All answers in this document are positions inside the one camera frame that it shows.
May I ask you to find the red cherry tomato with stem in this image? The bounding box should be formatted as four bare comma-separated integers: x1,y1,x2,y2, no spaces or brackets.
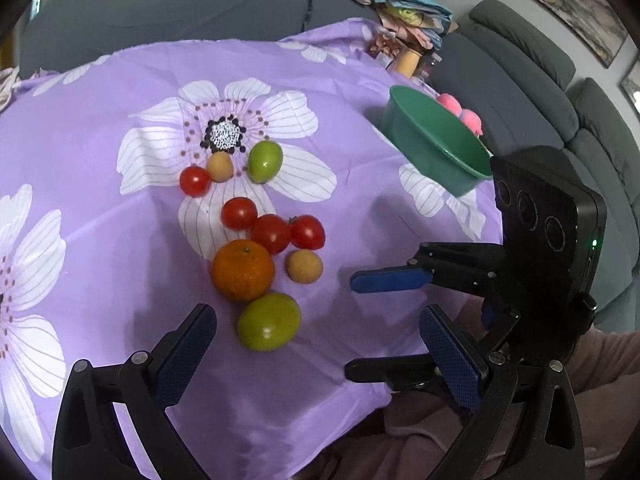
288,214,326,250

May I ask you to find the large green tomato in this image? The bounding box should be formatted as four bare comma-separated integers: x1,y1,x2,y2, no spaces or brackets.
236,292,302,352

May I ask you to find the orange mandarin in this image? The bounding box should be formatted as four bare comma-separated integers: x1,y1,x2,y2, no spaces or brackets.
210,238,276,302

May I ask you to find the red cherry tomato centre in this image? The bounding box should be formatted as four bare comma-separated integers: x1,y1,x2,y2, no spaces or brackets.
250,214,291,255

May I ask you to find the green plastic bowl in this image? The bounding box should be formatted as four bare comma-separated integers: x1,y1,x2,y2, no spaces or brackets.
378,86,492,197

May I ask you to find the red cherry tomato upper middle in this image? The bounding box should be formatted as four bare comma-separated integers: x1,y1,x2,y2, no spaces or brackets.
220,196,258,231

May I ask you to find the purple floral tablecloth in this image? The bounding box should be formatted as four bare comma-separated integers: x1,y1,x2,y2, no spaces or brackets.
0,16,504,480

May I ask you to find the green tomato by flower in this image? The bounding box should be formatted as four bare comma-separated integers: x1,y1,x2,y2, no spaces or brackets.
247,140,283,184

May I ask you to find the pink plush toy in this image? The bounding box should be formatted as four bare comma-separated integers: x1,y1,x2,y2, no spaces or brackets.
436,93,483,138

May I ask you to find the red cherry tomato far left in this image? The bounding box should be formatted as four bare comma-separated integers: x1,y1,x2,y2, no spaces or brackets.
179,165,213,197

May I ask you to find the yellow bottle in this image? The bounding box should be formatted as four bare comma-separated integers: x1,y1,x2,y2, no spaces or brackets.
395,49,421,78

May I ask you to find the snack jar with label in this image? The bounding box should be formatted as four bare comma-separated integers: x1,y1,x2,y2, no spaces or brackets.
367,34,402,68

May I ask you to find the grey sofa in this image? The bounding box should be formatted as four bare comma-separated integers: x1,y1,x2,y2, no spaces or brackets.
20,0,639,332

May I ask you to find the framed landscape painting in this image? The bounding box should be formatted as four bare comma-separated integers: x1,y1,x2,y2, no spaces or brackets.
535,0,628,68

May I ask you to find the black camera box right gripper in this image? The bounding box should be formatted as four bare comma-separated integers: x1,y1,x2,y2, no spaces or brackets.
490,145,608,292

